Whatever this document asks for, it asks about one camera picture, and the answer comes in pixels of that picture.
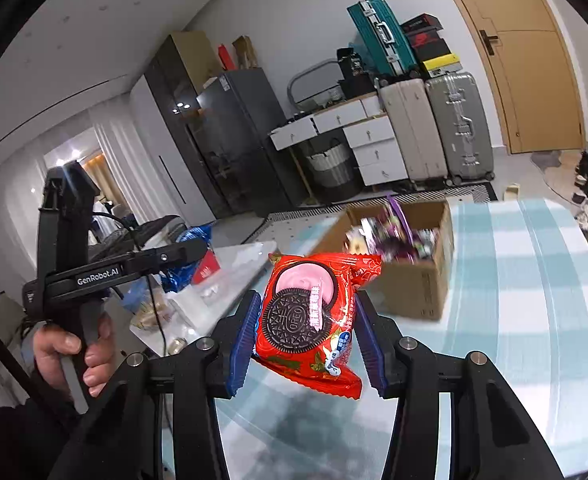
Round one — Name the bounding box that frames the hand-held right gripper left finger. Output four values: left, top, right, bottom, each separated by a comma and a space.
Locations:
48, 289, 263, 480

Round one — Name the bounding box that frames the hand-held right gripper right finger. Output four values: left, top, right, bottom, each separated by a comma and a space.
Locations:
353, 290, 566, 480

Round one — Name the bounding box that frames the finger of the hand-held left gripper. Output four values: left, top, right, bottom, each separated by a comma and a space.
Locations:
138, 237, 211, 276

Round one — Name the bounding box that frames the red pink cookie packet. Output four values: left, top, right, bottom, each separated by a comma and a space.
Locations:
252, 252, 383, 401

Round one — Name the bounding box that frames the brown cardboard box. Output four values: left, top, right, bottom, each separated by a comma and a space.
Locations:
305, 198, 455, 322

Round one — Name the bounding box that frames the purple snack bag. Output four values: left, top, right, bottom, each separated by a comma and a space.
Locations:
381, 195, 417, 256

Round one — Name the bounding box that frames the person's left forearm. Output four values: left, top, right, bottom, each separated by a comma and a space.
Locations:
0, 387, 81, 480

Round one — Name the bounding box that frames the person's left hand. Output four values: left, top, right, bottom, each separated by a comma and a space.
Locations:
32, 312, 116, 399

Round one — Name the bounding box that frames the blue plastic bag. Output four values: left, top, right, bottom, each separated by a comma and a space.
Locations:
161, 223, 216, 294

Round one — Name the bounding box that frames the black chair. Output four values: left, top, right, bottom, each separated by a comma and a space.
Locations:
88, 214, 186, 262

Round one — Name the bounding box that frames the clear snack container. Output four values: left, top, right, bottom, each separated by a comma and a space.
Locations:
128, 289, 171, 334

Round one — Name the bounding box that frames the white curtain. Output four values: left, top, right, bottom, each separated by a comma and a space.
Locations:
93, 109, 186, 242

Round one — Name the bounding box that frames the grey refrigerator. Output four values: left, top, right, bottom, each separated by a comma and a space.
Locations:
196, 67, 308, 217

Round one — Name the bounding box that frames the dark glass cabinet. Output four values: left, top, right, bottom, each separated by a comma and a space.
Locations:
143, 29, 236, 222

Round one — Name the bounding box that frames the blue checked tablecloth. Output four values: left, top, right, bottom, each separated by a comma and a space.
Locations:
213, 197, 588, 480

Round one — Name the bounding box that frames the grey white laundry basket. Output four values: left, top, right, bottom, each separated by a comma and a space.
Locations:
301, 137, 358, 202

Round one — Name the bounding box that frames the brown paper bag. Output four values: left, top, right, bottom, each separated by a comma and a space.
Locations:
232, 34, 260, 71

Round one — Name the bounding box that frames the white desk with drawers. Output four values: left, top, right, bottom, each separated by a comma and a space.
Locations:
268, 93, 411, 187

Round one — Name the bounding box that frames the beige suitcase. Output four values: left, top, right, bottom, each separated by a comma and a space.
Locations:
377, 78, 450, 184

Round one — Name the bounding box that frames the silver suitcase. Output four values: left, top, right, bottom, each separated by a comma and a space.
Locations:
425, 70, 496, 187

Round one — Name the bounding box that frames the black storage box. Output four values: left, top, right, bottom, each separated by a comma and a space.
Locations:
341, 74, 378, 102

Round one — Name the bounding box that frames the black paper bag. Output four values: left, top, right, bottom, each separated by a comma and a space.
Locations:
336, 47, 366, 82

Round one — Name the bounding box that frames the yellow black shoe box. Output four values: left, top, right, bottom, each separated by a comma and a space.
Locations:
418, 52, 465, 79

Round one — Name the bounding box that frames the teal suitcase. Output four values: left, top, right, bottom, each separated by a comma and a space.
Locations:
346, 0, 421, 79

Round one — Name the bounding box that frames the red black shoe box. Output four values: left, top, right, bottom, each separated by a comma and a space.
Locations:
404, 29, 448, 49

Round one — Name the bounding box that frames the wooden door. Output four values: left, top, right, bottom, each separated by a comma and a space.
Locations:
428, 0, 588, 156

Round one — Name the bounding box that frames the black cable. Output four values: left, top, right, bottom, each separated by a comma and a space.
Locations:
88, 209, 171, 357

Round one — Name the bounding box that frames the arched metal frame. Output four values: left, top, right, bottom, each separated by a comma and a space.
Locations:
287, 58, 343, 112

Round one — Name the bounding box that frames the dark door handle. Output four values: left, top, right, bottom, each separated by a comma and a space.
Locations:
478, 29, 500, 57

